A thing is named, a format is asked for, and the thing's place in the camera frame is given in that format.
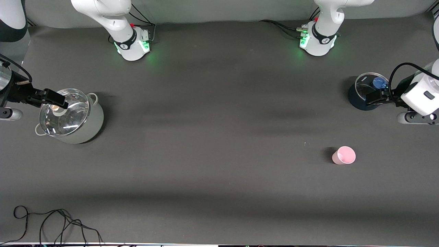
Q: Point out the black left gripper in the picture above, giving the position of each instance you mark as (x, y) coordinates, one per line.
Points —
(400, 90)

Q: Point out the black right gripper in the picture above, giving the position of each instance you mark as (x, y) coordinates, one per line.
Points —
(16, 92)

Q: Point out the pink plastic cup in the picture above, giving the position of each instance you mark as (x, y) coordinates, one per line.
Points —
(344, 156)

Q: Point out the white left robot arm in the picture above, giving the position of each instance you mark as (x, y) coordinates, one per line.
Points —
(324, 20)

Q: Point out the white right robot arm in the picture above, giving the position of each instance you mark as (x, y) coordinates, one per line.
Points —
(113, 17)

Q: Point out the glass saucepan lid, blue knob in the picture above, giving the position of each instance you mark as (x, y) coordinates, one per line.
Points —
(363, 85)

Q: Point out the dark blue saucepan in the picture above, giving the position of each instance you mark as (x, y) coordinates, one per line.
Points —
(355, 103)

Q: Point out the glass pot lid with knob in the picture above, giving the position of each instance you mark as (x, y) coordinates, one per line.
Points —
(68, 120)

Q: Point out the grey-green cooking pot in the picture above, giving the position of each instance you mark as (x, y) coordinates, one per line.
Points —
(89, 127)

